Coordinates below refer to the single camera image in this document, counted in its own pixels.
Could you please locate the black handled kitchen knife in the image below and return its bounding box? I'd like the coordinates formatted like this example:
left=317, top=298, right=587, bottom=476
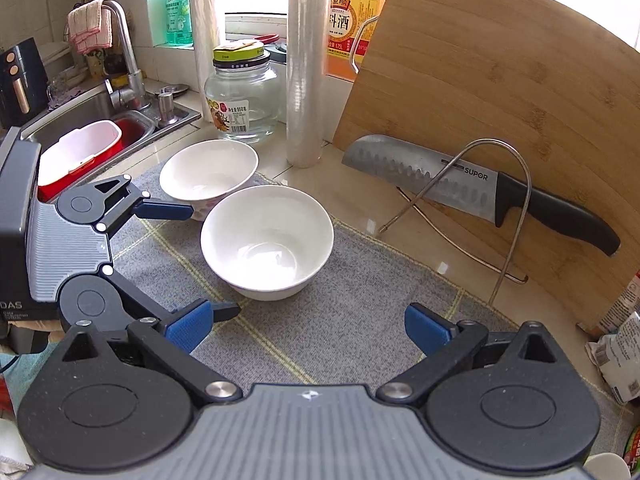
left=342, top=134, right=622, bottom=258

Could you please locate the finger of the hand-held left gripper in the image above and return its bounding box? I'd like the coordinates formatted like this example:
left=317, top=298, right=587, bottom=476
left=87, top=175, right=196, bottom=234
left=102, top=265, right=242, bottom=323

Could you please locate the red and white basin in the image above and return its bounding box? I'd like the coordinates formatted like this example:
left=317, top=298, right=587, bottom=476
left=37, top=119, right=156, bottom=202

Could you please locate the stainless steel sink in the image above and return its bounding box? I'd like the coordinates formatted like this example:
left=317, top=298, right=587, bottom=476
left=20, top=77, right=203, bottom=161

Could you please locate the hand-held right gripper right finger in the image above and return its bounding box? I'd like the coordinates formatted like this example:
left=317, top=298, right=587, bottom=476
left=375, top=302, right=571, bottom=407

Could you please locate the plastic wrap roll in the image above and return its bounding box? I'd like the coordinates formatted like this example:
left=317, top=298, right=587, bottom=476
left=286, top=0, right=333, bottom=168

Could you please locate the black air fryer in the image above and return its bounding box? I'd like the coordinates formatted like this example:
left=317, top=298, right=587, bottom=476
left=0, top=37, right=48, bottom=128

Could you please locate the pink dishcloth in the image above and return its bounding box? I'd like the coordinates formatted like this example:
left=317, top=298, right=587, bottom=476
left=67, top=0, right=113, bottom=53

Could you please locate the metal wire rack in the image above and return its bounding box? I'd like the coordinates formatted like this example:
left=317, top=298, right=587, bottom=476
left=350, top=15, right=531, bottom=307

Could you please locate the green dish soap bottle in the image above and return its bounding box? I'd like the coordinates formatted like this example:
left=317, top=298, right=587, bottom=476
left=164, top=0, right=193, bottom=47

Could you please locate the bamboo cutting board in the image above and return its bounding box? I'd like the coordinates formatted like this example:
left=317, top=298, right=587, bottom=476
left=332, top=0, right=640, bottom=338

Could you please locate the grey and blue checked cloth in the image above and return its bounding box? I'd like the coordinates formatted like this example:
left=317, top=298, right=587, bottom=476
left=107, top=160, right=626, bottom=456

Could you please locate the metal faucet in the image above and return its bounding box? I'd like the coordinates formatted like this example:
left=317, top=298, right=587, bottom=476
left=100, top=0, right=151, bottom=111

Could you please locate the white bag roll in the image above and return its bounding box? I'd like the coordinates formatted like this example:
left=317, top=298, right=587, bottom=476
left=189, top=0, right=223, bottom=106

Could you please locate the white printed bag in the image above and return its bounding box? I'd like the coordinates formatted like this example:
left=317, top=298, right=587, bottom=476
left=585, top=310, right=640, bottom=406

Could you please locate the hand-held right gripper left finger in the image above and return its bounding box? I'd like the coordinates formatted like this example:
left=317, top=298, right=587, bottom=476
left=60, top=298, right=246, bottom=408

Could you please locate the orange and white bag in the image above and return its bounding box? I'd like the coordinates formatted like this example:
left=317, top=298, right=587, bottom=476
left=597, top=270, right=640, bottom=336

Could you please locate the orange cooking wine jug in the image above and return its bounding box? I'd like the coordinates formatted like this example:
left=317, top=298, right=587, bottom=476
left=325, top=0, right=401, bottom=81

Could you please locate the glass jar with yellow-green lid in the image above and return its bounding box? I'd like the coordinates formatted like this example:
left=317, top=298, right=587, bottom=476
left=204, top=42, right=282, bottom=143

